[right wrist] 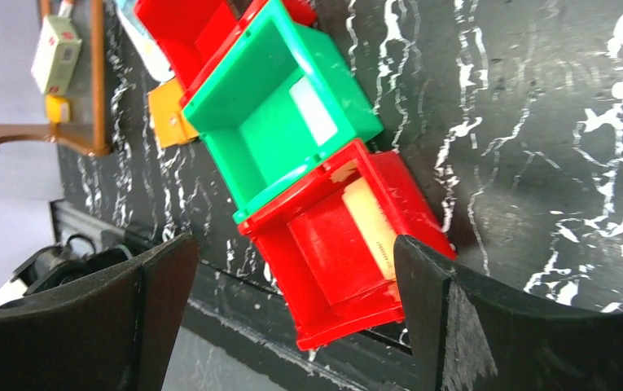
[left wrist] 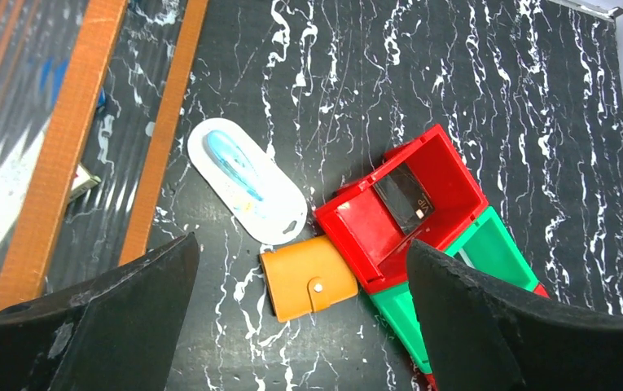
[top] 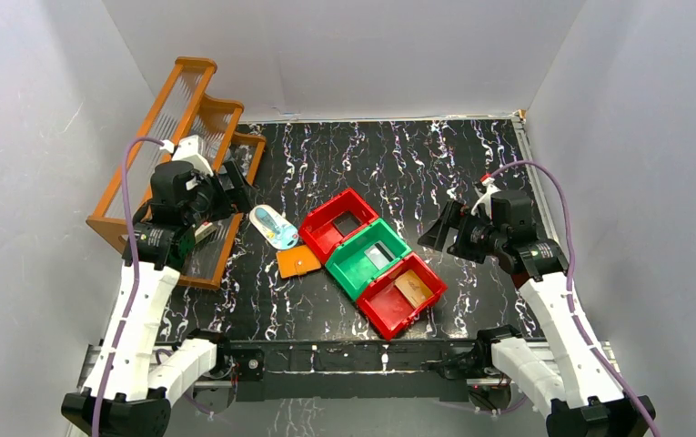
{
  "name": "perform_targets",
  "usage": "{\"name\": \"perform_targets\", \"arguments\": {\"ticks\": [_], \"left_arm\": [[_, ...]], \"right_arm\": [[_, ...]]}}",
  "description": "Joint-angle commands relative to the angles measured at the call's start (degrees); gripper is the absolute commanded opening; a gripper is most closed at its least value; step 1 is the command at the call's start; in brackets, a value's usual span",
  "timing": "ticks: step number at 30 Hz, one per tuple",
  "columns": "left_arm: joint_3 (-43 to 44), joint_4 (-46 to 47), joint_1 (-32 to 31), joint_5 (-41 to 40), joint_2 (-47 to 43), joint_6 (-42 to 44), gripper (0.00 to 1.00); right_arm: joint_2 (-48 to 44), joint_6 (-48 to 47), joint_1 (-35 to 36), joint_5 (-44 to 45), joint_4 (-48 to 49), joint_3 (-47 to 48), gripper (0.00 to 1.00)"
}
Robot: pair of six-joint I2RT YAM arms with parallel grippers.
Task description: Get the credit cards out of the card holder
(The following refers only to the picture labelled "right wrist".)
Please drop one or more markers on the white green small box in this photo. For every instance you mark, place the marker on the white green small box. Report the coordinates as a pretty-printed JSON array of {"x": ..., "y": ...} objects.
[{"x": 56, "y": 56}]

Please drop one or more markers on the orange wooden shelf rack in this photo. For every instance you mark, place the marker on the orange wooden shelf rack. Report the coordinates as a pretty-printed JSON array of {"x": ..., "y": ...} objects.
[{"x": 86, "y": 132}]

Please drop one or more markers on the yellow small box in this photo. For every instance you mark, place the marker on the yellow small box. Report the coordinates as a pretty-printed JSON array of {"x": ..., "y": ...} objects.
[{"x": 58, "y": 109}]

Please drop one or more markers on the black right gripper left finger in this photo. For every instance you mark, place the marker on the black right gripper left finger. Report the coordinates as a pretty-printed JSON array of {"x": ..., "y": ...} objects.
[{"x": 114, "y": 329}]

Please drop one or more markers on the orange leather card holder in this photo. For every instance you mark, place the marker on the orange leather card holder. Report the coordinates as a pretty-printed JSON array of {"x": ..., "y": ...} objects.
[{"x": 170, "y": 126}]

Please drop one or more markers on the red plastic bin right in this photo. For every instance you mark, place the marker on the red plastic bin right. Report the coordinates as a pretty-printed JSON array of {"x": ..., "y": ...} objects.
[{"x": 319, "y": 259}]

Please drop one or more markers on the white blue tube package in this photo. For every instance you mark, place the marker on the white blue tube package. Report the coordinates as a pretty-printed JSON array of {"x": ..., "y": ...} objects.
[{"x": 152, "y": 56}]

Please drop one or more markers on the red plastic bin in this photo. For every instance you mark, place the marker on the red plastic bin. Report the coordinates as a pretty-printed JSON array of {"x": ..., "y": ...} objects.
[
  {"x": 194, "y": 36},
  {"x": 319, "y": 259}
]

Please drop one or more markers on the white card in green bin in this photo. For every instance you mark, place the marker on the white card in green bin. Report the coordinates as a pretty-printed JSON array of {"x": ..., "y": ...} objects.
[{"x": 313, "y": 111}]

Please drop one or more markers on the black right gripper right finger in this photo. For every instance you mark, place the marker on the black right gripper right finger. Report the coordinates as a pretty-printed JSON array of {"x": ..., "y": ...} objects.
[{"x": 471, "y": 332}]

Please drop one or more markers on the green plastic bin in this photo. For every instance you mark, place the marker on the green plastic bin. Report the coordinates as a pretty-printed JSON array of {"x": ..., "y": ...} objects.
[{"x": 248, "y": 121}]

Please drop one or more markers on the red plastic bin left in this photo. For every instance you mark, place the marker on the red plastic bin left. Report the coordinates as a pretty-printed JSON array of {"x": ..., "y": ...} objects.
[{"x": 194, "y": 36}]

